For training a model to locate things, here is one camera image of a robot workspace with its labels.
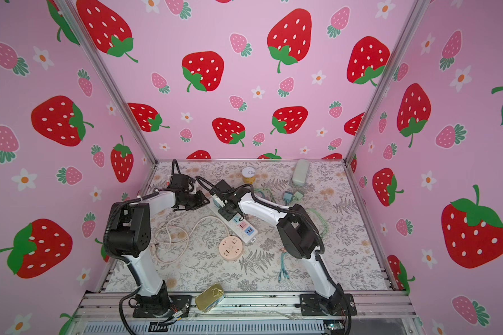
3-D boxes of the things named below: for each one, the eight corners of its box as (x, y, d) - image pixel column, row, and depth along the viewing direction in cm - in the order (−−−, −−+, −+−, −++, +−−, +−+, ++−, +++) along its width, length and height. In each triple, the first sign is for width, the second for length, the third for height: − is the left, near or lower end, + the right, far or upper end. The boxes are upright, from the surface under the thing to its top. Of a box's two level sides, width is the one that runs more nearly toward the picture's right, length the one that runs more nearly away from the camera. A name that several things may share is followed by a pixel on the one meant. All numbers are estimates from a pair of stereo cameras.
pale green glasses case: (290, 183, 112) (291, 180, 110) (297, 160, 123) (298, 157, 121) (304, 186, 110) (305, 183, 108) (310, 163, 122) (311, 160, 120)
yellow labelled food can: (242, 183, 113) (241, 176, 108) (243, 174, 118) (242, 166, 113) (255, 183, 113) (255, 176, 108) (255, 174, 118) (255, 166, 113)
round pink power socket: (218, 260, 87) (217, 258, 84) (221, 238, 93) (220, 235, 91) (242, 260, 87) (241, 258, 84) (243, 238, 93) (242, 235, 91)
